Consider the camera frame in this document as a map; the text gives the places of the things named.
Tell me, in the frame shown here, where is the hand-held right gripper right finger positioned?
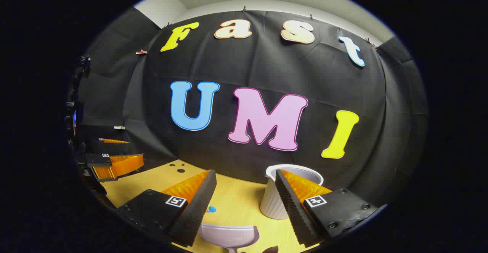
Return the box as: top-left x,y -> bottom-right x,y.
274,168 -> 380,248

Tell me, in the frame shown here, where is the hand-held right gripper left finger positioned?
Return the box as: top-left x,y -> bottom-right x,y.
116,169 -> 218,248

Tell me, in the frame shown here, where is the white ribbed garbage bin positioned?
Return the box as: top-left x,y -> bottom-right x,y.
260,164 -> 324,220

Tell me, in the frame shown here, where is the pale lilac dustpan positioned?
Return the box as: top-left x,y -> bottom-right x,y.
198,224 -> 260,253

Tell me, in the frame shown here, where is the yellow wooden desktop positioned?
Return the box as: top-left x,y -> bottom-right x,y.
101,160 -> 324,253

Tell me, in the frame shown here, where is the black backdrop cloth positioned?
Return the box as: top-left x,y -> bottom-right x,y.
74,7 -> 429,208

